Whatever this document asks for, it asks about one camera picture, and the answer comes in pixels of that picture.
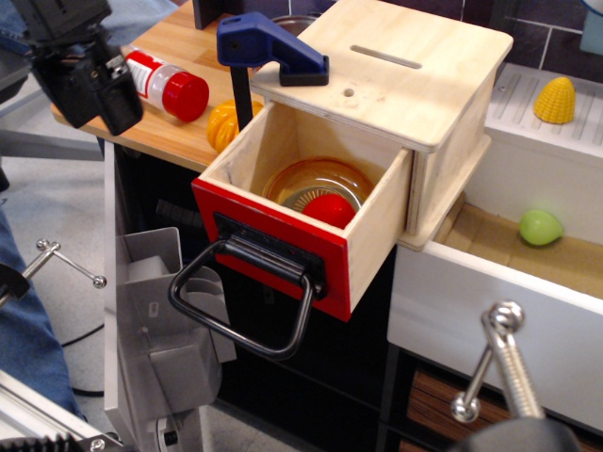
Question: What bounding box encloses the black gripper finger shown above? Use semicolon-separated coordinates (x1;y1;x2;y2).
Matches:
91;54;143;136

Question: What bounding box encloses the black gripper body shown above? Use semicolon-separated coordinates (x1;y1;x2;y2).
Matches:
28;40;113;129

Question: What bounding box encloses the wooden drawer with red front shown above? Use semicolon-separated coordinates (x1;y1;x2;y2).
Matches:
168;100;414;362

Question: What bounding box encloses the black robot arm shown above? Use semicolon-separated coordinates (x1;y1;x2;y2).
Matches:
12;1;143;136

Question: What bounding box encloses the light wooden box housing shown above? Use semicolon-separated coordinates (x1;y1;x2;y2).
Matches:
251;1;513;250

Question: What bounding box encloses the red capped spice jar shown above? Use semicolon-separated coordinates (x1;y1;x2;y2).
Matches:
122;45;210;122

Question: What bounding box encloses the yellow toy pumpkin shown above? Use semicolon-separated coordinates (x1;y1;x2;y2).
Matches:
206;99;239;153

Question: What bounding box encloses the dark block on table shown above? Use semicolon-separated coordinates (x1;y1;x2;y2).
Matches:
192;0;244;29

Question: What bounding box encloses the blue bar clamp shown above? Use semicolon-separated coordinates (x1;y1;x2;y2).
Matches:
217;12;330;130

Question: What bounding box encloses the silver clamp screw left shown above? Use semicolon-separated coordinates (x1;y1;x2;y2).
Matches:
1;238;107;307

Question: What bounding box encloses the silver clamp screw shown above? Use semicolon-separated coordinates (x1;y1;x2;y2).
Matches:
1;238;107;307
450;299;546;424

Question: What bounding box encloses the amber glass bowl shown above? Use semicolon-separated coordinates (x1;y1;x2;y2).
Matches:
262;157;374;214

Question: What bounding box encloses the metal pot rim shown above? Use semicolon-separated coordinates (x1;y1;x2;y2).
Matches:
272;13;321;37

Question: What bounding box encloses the red toy ball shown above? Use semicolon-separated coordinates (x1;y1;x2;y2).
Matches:
301;193;355;229

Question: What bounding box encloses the blue jeans leg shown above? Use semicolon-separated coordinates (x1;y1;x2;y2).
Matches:
0;206;87;422

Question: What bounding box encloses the white toy sink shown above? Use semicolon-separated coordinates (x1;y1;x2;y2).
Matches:
387;64;602;430

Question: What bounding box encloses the green toy pear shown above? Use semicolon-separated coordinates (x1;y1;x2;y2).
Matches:
519;210;564;247

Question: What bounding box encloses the yellow toy corn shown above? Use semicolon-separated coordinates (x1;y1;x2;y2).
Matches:
533;76;576;124

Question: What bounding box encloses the silver clamp screw right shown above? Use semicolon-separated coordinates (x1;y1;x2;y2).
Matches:
450;299;546;424

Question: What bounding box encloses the grey metal bracket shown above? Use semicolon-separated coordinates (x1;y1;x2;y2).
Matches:
105;142;236;451

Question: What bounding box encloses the aluminium rail profile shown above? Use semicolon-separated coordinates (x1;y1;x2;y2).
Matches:
1;372;134;452

